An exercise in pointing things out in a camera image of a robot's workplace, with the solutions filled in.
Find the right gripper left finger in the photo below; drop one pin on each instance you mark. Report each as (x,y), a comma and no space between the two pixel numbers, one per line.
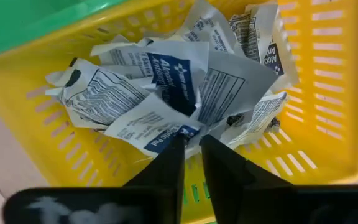
(166,174)

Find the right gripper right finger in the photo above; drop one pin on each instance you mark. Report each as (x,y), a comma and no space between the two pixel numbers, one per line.
(225,174)

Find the pile of newspaper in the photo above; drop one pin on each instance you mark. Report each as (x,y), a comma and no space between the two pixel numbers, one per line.
(141,124)

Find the yellow plastic basket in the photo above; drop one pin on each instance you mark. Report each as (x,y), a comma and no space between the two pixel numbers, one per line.
(353,93)

